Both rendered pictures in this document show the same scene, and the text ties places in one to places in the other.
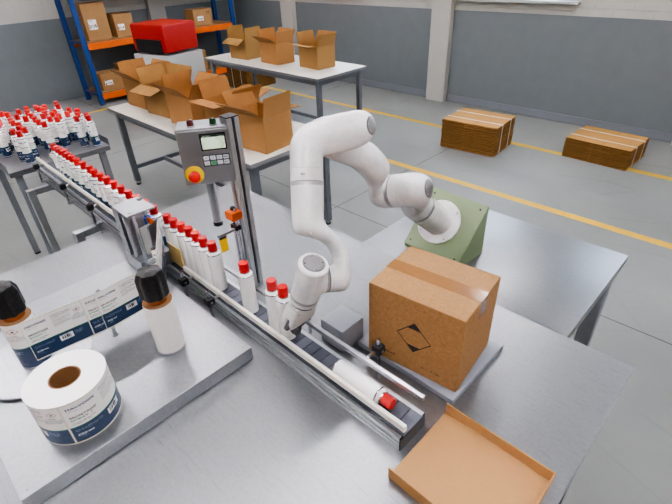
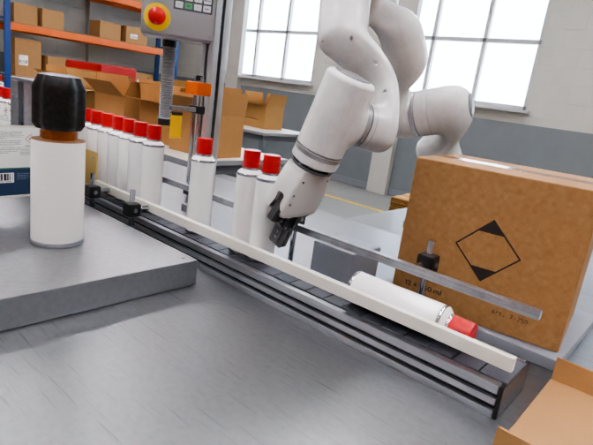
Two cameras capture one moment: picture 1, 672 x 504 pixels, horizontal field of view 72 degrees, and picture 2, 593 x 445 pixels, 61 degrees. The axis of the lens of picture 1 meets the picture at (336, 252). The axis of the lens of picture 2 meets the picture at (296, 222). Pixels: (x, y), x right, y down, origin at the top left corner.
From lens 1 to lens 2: 77 cm
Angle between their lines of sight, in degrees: 20
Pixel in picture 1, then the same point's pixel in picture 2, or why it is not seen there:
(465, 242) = not seen: hidden behind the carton
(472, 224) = not seen: hidden behind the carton
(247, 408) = (184, 334)
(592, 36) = (541, 145)
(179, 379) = (63, 272)
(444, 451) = (581, 428)
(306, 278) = (341, 88)
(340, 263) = (387, 98)
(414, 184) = (455, 92)
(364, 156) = (405, 19)
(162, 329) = (54, 188)
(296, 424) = (281, 364)
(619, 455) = not seen: outside the picture
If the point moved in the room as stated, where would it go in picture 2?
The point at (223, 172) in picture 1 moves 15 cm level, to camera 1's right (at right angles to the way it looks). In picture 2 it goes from (198, 25) to (262, 34)
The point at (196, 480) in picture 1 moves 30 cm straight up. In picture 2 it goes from (63, 419) to (69, 141)
